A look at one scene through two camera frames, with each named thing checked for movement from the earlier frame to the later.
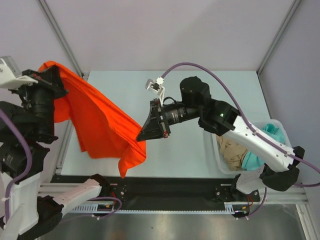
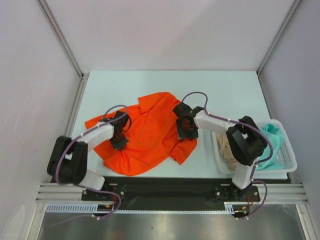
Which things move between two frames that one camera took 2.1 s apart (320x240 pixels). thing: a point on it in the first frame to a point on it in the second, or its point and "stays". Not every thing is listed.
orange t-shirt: (106, 131) to (153, 136)
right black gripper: (153, 129) to (181, 133)
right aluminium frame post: (296, 4) stays
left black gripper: (50, 77) to (121, 145)
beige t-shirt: (232, 154) stays
